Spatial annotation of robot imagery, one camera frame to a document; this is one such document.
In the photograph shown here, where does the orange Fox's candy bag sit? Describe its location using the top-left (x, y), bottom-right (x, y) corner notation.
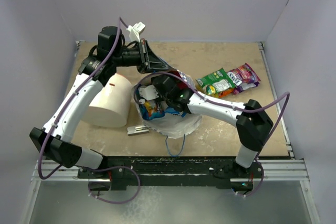
top-left (196, 85), bottom-right (234, 98)

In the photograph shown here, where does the small silver metal block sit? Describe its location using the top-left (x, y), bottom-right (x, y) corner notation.
top-left (127, 125), bottom-right (149, 136)

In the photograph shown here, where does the blue round-logo snack packet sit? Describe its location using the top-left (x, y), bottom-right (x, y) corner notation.
top-left (163, 106), bottom-right (186, 118)

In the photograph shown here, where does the blue checkered paper bag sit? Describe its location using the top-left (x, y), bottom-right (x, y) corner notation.
top-left (132, 72), bottom-right (202, 147)

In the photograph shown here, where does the aluminium frame rail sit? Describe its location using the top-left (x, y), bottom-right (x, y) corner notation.
top-left (41, 160), bottom-right (79, 182)

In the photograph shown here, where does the blue snack bag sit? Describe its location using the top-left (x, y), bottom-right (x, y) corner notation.
top-left (139, 100), bottom-right (165, 121)

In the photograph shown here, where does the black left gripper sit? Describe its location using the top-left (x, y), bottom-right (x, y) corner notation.
top-left (113, 39), bottom-right (169, 74)

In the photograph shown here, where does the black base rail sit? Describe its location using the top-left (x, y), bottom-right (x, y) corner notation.
top-left (76, 156), bottom-right (264, 191)

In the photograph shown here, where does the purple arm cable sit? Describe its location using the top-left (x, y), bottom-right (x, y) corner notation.
top-left (37, 16), bottom-right (141, 204)
top-left (133, 70), bottom-right (291, 198)

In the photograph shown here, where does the white paper roll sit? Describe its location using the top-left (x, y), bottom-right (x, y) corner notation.
top-left (81, 73), bottom-right (132, 127)

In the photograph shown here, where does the purple Fox's berries bag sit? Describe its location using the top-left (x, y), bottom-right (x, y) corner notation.
top-left (226, 63), bottom-right (261, 94)

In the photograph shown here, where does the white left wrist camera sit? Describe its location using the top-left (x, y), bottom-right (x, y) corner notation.
top-left (127, 22), bottom-right (146, 42)

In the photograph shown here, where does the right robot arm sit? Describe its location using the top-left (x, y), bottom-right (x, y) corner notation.
top-left (151, 72), bottom-right (274, 177)

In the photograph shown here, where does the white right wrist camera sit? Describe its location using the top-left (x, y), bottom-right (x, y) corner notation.
top-left (138, 84), bottom-right (159, 104)

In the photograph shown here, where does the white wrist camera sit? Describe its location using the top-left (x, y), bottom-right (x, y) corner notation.
top-left (127, 22), bottom-right (146, 42)
top-left (138, 84), bottom-right (159, 104)

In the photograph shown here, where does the green snack packet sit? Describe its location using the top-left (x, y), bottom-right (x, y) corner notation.
top-left (196, 68), bottom-right (236, 94)

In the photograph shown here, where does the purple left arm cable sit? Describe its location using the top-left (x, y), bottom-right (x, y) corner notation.
top-left (37, 16), bottom-right (141, 204)

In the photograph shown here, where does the pink snack bag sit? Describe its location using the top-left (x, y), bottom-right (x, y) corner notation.
top-left (170, 70), bottom-right (188, 89)

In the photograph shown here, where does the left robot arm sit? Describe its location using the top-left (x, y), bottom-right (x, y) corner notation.
top-left (29, 22), bottom-right (170, 178)

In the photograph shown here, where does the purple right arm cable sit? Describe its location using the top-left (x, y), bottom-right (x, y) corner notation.
top-left (133, 70), bottom-right (291, 198)

